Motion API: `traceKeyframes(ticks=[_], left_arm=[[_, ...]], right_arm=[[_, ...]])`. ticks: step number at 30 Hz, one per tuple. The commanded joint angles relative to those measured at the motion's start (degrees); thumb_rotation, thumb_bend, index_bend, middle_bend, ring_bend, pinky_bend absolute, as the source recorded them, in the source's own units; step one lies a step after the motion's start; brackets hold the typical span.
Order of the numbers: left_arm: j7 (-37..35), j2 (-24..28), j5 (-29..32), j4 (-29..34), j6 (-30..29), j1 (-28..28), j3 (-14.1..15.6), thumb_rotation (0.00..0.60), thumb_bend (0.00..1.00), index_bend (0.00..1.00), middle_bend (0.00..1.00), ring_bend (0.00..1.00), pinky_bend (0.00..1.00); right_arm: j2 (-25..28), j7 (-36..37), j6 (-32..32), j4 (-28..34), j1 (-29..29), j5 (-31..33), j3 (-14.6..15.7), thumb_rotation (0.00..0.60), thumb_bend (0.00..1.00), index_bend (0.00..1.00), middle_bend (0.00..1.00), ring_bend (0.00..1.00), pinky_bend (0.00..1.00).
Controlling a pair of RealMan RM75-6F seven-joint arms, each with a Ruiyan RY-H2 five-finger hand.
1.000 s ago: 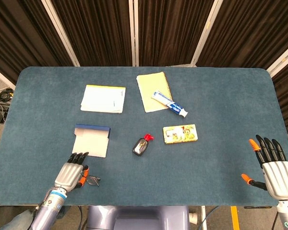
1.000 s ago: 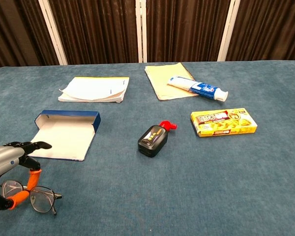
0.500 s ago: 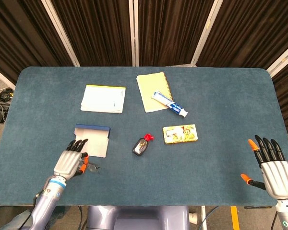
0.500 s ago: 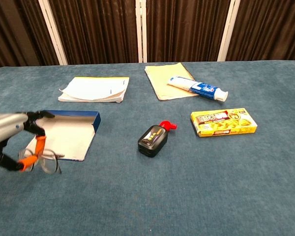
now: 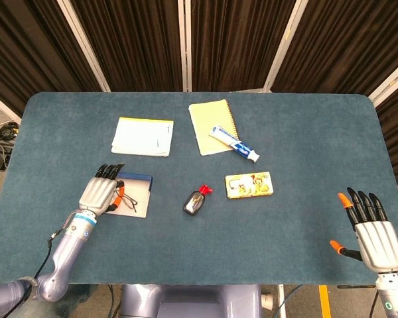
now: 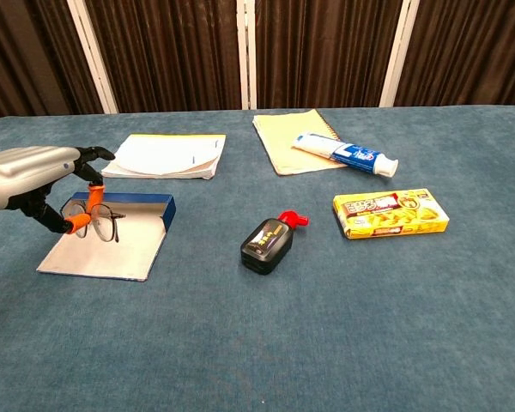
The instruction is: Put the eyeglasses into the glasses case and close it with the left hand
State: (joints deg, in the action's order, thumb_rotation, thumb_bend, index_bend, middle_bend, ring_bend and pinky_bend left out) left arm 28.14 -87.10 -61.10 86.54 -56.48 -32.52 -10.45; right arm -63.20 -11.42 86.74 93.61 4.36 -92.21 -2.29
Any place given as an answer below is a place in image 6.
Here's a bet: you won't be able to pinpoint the blue box with white pad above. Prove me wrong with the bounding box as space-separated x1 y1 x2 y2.
36 191 177 283

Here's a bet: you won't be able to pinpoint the blue table cloth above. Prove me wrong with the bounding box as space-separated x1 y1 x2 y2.
0 104 515 412

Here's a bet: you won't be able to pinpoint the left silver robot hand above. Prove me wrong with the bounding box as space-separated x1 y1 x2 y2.
0 145 116 235

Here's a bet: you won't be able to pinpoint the yellow spiral notebook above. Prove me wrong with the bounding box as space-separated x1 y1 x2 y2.
251 108 348 177

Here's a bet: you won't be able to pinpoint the white notepad yellow binding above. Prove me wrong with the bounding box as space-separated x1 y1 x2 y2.
100 133 227 180

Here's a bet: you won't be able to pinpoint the eyeglasses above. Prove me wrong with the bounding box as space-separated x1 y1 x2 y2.
59 201 127 244

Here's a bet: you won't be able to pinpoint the white partition frame post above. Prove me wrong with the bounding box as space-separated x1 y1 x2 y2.
236 0 258 111
379 0 414 108
66 0 120 115

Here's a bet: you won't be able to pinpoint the white blue toothpaste tube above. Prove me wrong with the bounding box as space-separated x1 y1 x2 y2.
291 131 400 178

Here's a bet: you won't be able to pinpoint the dark brown pleated curtain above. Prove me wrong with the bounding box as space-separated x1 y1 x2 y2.
394 0 515 107
84 0 243 113
255 0 403 109
0 0 104 124

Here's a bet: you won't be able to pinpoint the black ink bottle red cap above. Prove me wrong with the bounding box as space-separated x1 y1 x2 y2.
239 209 310 276

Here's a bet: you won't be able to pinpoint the yellow snack box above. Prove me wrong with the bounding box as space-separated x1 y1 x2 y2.
332 187 451 240

